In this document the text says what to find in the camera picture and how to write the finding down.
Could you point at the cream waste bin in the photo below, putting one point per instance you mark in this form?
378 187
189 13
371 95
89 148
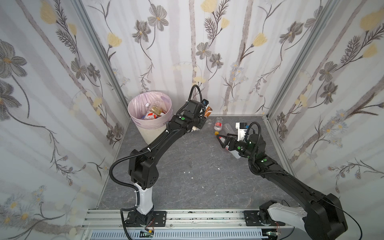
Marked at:
150 135

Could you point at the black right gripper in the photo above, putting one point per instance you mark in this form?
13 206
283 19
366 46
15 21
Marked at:
232 143

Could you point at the pink bin liner bag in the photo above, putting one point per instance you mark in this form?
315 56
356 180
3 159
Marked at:
137 109

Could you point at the clear bottle red-white label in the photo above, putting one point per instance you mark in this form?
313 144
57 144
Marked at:
150 116

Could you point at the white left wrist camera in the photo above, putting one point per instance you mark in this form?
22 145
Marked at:
205 103

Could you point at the Suntory white label bottle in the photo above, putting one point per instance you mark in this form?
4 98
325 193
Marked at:
195 129

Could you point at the brown Nescafe bottle back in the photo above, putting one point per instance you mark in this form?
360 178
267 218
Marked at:
208 112

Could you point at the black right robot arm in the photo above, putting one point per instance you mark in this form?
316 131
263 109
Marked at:
320 216

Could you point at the clear ribbed bottle white cap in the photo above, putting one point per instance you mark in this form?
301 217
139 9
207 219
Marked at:
228 129

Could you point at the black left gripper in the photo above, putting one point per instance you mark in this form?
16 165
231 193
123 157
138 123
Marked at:
202 112

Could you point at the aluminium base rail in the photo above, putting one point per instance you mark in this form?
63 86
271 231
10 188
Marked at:
193 224

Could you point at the yellow red tea bottle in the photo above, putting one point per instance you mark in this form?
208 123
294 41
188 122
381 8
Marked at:
156 111

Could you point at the crushed bottle red label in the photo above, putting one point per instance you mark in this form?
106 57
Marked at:
218 124

